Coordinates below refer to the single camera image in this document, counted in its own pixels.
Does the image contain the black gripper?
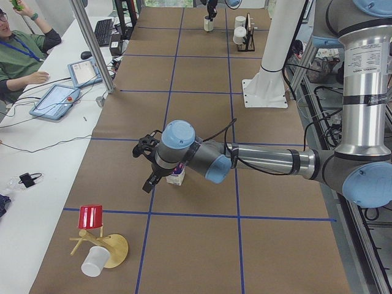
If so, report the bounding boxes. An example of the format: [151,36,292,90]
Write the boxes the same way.
[206,0,217,21]
[143,163,172,193]

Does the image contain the white mug with handle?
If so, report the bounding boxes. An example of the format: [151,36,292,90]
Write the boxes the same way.
[203,15,214,32]

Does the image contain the blue white milk carton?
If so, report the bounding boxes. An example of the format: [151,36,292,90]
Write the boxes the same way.
[165,163,186,186]

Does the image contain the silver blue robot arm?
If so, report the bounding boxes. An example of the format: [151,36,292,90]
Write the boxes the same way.
[133,1,391,208]
[200,0,242,21]

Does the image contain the white upturned cup left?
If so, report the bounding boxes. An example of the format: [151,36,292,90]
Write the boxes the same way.
[235,15,246,28]

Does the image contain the white upturned cup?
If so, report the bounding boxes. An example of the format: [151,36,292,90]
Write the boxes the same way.
[235,15,246,28]
[233,26,247,45]

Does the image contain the white upturned cup right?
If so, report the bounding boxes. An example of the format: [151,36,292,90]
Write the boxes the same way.
[233,26,247,45]

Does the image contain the red plastic cup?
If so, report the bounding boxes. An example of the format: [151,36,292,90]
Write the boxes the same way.
[78,204,103,230]

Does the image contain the wooden cup tree stand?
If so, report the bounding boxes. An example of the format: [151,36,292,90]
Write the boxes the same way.
[69,227,129,268]

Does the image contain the white plastic cup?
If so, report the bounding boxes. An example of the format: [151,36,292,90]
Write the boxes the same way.
[81,246,110,277]

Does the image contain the black keyboard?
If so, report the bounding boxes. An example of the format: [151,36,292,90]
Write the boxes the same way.
[94,19,113,47]

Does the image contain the teach pendant near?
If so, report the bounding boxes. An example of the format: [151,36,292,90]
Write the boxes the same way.
[29,84,81,121]

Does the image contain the teach pendant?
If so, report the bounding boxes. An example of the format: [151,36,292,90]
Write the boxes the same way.
[29,84,81,121]
[67,58,102,88]

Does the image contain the teach pendant far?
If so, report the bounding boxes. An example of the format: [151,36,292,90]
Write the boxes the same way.
[67,58,102,88]

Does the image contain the black computer mouse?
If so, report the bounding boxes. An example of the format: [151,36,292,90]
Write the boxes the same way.
[80,51,92,60]

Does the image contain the person in green shirt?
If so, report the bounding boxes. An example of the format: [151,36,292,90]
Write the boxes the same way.
[1,1,62,104]

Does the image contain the black wire cup rack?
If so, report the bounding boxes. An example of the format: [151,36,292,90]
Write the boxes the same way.
[236,13,255,52]

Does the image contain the white camera stand base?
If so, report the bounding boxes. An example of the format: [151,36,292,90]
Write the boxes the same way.
[242,0,307,108]

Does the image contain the aluminium profile post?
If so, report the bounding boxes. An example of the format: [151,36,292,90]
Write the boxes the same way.
[70,0,115,94]

